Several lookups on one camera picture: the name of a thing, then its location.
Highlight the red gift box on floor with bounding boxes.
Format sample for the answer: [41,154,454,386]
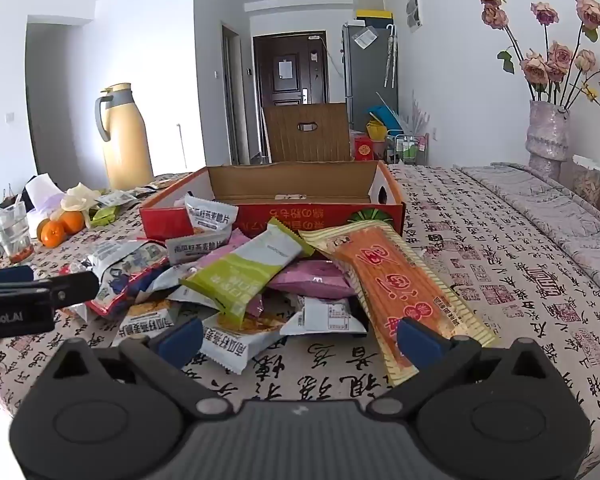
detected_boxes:
[353,134,375,162]

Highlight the white cloth flower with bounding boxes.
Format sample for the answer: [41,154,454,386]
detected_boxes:
[60,183,102,212]

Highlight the white oat crisp pack leaning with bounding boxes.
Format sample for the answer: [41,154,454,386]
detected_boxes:
[184,194,238,234]

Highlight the red cardboard snack box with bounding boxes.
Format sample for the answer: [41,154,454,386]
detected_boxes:
[140,162,406,240]

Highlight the white snack pack back side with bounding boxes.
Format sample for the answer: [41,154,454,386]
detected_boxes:
[279,295,367,336]

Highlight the grey refrigerator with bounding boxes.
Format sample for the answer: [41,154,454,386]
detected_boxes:
[342,24,399,131]

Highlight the glass cup with berries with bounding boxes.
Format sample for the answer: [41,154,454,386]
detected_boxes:
[0,202,34,264]

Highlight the orange mandarin back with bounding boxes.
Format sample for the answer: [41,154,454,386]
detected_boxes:
[59,211,85,236]

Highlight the pink snack pack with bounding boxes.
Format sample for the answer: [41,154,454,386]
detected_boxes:
[268,260,355,300]

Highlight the long orange snack pack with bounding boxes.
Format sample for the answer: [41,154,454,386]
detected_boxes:
[300,220,496,387]

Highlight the red grey snack bag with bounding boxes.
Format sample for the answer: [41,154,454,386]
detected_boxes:
[84,240,169,318]

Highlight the orange mandarin front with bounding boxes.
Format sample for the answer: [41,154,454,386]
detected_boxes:
[38,220,67,248]

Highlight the dark brown entrance door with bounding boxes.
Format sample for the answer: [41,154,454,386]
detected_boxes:
[253,32,328,108]

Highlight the white pumpkin oat crisp pack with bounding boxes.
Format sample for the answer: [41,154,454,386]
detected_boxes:
[200,309,291,375]

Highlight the small green snack pack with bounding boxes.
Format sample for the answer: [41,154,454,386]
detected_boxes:
[91,206,119,228]

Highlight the pink textured flower vase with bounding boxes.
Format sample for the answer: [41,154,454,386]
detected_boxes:
[526,101,570,181]

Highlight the yellow thermos jug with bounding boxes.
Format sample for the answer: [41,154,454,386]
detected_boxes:
[95,82,154,191]

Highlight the wooden chair back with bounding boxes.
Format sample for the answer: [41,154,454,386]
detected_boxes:
[264,103,351,162]

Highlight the dried pink roses bouquet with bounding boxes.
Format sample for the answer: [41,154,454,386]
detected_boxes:
[479,0,600,112]

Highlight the orange mandarin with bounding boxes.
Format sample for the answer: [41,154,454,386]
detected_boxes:
[38,220,67,248]
[59,211,85,236]

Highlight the green white snack bar pack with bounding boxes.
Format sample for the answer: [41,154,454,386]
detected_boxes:
[181,218,314,328]

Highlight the wire rack with bottles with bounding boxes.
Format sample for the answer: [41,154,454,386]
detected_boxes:
[386,133,429,166]

